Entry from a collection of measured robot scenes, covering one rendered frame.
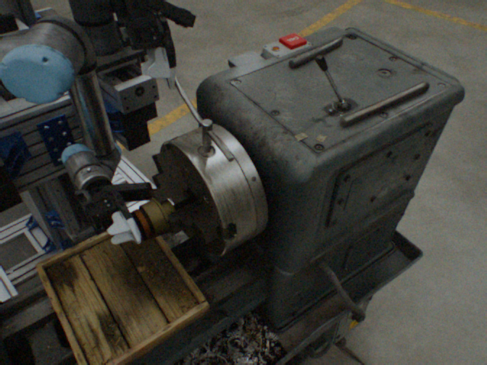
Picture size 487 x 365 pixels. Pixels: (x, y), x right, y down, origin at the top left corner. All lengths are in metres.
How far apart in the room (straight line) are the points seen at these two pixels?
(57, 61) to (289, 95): 0.53
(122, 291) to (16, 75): 0.55
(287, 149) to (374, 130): 0.21
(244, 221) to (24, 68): 0.54
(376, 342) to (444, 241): 0.75
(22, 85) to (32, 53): 0.07
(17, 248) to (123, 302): 1.18
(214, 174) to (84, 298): 0.48
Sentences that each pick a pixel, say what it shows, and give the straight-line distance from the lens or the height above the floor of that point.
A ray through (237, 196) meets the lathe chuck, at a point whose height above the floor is 1.17.
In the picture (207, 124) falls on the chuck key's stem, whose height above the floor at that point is 1.32.
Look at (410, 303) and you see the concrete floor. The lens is 2.27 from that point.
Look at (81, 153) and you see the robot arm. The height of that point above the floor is 1.12.
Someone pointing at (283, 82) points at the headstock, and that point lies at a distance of 1.14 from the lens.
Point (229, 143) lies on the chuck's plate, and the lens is 0.96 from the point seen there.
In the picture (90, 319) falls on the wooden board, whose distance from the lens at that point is 1.14.
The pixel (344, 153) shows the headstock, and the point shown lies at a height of 1.24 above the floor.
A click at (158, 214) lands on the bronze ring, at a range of 0.98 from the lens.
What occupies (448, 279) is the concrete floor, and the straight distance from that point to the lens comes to 2.43.
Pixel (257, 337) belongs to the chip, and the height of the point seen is 0.57.
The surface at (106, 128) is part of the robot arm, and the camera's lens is 1.24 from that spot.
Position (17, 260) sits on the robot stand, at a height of 0.21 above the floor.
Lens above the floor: 1.86
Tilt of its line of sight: 46 degrees down
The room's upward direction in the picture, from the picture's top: 2 degrees clockwise
